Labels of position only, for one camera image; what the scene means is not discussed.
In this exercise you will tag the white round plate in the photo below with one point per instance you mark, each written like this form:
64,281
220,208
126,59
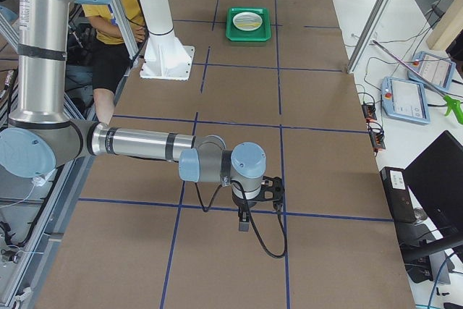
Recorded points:
242,14

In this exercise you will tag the near blue teach pendant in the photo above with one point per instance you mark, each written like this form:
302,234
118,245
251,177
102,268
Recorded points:
405,100

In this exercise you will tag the far blue teach pendant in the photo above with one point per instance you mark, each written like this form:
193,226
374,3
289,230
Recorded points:
434,69

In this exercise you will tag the black monitor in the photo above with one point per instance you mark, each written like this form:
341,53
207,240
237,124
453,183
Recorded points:
435,179

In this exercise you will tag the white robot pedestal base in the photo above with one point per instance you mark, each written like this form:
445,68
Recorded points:
165,57

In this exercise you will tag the pale green plastic fork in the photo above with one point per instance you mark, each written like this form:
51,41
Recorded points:
248,19

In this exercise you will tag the orange black adapter box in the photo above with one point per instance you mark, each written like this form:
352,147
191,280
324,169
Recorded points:
369,113

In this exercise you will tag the blue teach pendant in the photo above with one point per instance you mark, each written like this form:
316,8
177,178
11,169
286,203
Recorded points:
405,100
434,69

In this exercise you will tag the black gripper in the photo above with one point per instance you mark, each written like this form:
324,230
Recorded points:
241,203

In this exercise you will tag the green plastic tray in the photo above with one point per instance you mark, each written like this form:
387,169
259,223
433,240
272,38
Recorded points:
260,35

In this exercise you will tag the black desktop box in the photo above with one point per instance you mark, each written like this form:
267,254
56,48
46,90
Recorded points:
397,195

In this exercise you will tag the aluminium frame post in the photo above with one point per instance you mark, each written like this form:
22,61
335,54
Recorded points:
367,33

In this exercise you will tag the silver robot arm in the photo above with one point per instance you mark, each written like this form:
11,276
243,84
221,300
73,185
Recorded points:
39,137

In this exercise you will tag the person in yellow shirt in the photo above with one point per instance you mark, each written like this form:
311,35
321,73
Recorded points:
110,58

